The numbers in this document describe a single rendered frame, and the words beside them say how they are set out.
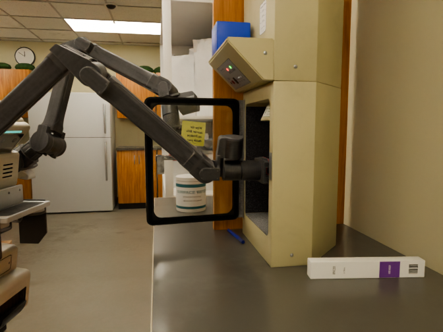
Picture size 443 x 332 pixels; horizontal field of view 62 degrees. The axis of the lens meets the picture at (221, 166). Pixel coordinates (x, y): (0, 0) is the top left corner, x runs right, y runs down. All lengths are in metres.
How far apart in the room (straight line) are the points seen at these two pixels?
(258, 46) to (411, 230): 0.68
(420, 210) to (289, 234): 0.39
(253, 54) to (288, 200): 0.37
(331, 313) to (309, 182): 0.33
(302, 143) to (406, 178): 0.38
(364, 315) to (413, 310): 0.10
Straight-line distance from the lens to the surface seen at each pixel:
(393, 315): 0.83
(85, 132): 5.85
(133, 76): 1.36
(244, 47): 0.92
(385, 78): 1.30
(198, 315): 0.76
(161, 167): 1.15
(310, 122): 0.95
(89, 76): 0.95
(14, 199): 1.41
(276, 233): 0.96
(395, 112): 1.25
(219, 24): 1.13
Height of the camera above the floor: 1.30
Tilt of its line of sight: 6 degrees down
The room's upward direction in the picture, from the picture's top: straight up
